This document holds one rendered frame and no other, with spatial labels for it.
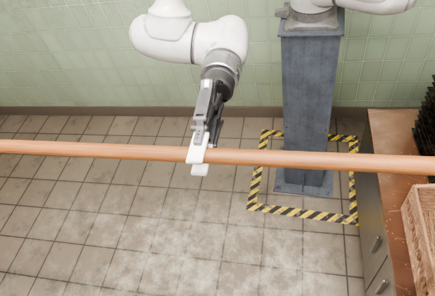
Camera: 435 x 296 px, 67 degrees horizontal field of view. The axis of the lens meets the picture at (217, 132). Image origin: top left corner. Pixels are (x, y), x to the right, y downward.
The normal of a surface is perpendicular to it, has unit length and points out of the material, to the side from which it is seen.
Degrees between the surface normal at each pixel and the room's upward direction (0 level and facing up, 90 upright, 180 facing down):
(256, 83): 90
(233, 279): 0
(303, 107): 90
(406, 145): 0
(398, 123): 0
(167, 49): 75
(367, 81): 90
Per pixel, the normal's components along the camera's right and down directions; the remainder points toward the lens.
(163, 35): -0.13, 0.39
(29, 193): -0.17, -0.64
